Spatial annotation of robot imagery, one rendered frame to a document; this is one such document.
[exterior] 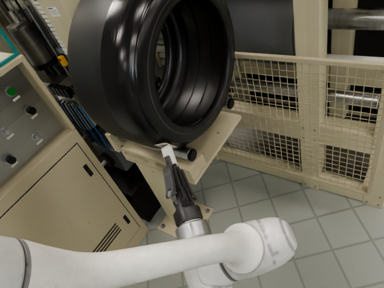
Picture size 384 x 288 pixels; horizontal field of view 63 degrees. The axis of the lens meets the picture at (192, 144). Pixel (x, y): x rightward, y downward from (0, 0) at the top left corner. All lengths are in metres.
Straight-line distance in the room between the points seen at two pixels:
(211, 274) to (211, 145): 0.58
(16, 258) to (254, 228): 0.44
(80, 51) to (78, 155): 0.70
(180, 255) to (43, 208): 1.00
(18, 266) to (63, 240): 1.18
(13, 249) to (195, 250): 0.29
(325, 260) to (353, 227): 0.24
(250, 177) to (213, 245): 1.53
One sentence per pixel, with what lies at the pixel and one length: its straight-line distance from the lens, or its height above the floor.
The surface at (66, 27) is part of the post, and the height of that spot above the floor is 1.33.
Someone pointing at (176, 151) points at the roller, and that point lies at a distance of 1.08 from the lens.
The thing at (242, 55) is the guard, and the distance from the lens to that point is 1.31.
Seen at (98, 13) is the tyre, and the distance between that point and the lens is 0.89.
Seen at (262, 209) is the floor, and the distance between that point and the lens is 1.96.
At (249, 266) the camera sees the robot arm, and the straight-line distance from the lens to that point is 0.69.
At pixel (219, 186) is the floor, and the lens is 2.11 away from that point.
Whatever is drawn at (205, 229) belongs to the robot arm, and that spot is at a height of 0.96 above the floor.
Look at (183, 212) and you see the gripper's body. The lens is 0.83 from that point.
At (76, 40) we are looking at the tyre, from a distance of 0.93.
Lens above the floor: 1.65
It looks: 43 degrees down
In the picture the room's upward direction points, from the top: 21 degrees counter-clockwise
